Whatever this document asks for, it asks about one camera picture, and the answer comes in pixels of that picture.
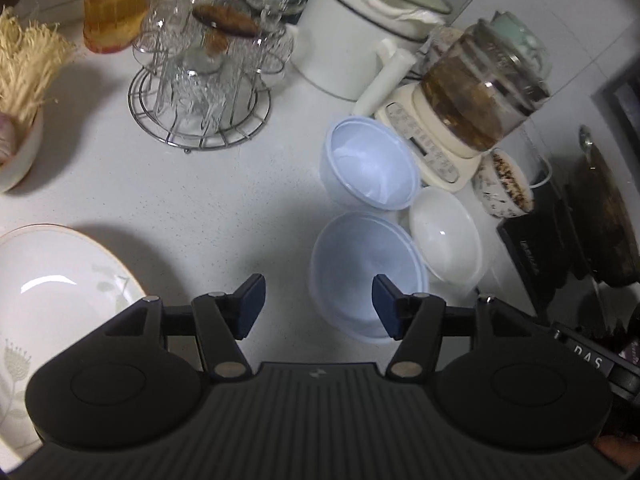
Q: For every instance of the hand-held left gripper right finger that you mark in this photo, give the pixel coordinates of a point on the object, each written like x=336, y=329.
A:
x=385, y=310

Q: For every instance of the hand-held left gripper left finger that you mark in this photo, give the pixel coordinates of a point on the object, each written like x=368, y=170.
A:
x=252, y=305

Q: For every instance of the light blue plastic bowl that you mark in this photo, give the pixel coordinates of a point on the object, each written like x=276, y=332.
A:
x=350, y=255
x=372, y=165

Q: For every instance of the white bowl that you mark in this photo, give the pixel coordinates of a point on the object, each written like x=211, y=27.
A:
x=445, y=235

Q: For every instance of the white leaf-pattern plate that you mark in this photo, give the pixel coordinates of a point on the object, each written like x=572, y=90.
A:
x=55, y=280

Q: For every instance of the black induction cooker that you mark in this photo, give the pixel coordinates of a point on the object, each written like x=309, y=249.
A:
x=530, y=245

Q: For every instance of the dark wok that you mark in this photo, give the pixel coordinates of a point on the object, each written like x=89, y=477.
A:
x=605, y=210

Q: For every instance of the patterned bowl with spices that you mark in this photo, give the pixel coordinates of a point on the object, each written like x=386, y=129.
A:
x=505, y=185

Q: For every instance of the small white tea cup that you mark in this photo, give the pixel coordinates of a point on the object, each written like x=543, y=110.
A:
x=542, y=170

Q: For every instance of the cluster of clear glasses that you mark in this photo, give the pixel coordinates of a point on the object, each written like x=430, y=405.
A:
x=200, y=80

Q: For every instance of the glass health kettle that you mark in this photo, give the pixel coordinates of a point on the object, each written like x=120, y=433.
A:
x=475, y=95

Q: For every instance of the pale ceramic bowl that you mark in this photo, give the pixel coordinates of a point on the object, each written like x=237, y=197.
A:
x=20, y=160

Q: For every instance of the white electric cooking pot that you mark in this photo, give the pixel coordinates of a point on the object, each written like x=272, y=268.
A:
x=345, y=30

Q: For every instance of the brown wooden lid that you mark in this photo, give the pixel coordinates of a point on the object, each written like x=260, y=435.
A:
x=225, y=20

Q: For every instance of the cut purple onion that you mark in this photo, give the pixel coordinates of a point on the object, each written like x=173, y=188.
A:
x=6, y=135

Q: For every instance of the red-lid plastic jar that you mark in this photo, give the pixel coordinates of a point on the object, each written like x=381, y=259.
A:
x=112, y=10

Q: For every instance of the enoki mushroom bunch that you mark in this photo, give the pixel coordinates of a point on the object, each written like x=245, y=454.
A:
x=27, y=60

